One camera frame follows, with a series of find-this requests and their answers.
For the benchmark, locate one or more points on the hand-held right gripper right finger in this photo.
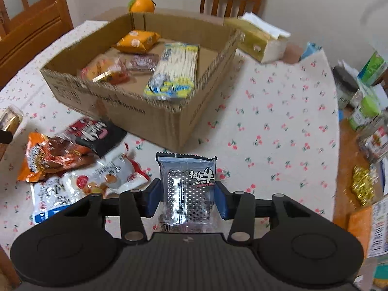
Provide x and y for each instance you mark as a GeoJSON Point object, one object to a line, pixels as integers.
{"type": "Point", "coordinates": [221, 201]}

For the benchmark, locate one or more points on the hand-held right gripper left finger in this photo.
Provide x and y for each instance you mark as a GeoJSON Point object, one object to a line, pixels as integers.
{"type": "Point", "coordinates": [153, 197]}

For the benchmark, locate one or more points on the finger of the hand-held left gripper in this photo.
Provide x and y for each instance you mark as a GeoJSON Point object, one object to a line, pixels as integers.
{"type": "Point", "coordinates": [5, 137]}

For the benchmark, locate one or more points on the clear brown biscuit packet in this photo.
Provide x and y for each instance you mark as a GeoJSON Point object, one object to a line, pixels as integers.
{"type": "Point", "coordinates": [12, 118]}

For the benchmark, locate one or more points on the large orange snack packet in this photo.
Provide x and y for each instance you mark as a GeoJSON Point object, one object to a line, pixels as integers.
{"type": "Point", "coordinates": [30, 157]}

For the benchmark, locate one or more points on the black silver snack packet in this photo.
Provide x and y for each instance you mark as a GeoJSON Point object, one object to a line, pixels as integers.
{"type": "Point", "coordinates": [186, 188]}

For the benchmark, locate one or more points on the white egg snack packet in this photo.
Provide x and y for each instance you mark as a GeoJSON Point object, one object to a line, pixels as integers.
{"type": "Point", "coordinates": [115, 169]}

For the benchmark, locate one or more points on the white blue snack packet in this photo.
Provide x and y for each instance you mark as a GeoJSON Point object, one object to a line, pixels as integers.
{"type": "Point", "coordinates": [45, 194]}

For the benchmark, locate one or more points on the cardboard box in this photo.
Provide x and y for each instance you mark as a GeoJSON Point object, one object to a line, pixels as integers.
{"type": "Point", "coordinates": [145, 118]}

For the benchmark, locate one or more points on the black red snack packet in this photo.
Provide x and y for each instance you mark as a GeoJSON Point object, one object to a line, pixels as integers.
{"type": "Point", "coordinates": [91, 133]}

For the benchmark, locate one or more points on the clear red pastry packet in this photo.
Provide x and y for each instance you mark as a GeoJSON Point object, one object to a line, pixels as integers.
{"type": "Point", "coordinates": [103, 68]}

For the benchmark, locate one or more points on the clear pink snack packet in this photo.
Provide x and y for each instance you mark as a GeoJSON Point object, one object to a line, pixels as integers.
{"type": "Point", "coordinates": [141, 62]}

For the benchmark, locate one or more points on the long yellow fish strip packet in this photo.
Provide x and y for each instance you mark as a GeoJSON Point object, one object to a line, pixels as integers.
{"type": "Point", "coordinates": [178, 63]}

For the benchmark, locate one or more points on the small orange snack packet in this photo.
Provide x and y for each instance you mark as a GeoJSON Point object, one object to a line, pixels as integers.
{"type": "Point", "coordinates": [136, 41]}

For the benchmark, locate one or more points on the cherry print tablecloth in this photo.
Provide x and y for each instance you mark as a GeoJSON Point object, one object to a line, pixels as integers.
{"type": "Point", "coordinates": [272, 112]}

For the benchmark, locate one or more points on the clear bag with orange label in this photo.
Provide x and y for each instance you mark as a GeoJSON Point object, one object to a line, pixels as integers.
{"type": "Point", "coordinates": [359, 230]}

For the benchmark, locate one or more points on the gold ornament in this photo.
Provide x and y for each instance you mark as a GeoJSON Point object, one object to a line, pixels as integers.
{"type": "Point", "coordinates": [363, 185]}

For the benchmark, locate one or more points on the yellow tissue box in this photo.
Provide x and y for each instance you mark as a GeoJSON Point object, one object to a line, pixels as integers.
{"type": "Point", "coordinates": [251, 39]}

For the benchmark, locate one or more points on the clear jar of pens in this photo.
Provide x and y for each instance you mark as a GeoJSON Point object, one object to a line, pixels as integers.
{"type": "Point", "coordinates": [376, 141]}

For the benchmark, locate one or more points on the green lid jar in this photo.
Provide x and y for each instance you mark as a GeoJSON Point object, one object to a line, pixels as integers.
{"type": "Point", "coordinates": [365, 112]}

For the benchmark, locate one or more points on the black lid jar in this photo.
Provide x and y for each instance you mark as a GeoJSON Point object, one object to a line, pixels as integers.
{"type": "Point", "coordinates": [345, 85]}

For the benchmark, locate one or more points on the small blue container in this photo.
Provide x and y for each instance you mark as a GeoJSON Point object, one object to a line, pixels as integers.
{"type": "Point", "coordinates": [310, 51]}

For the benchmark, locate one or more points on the orange fruit with leaves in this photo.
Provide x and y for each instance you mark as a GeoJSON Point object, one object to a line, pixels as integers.
{"type": "Point", "coordinates": [142, 4]}

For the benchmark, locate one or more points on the pile of white papers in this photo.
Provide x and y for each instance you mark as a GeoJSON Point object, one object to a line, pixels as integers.
{"type": "Point", "coordinates": [380, 92]}

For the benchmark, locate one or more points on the green white carton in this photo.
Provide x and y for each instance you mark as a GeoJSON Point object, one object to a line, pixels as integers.
{"type": "Point", "coordinates": [374, 66]}

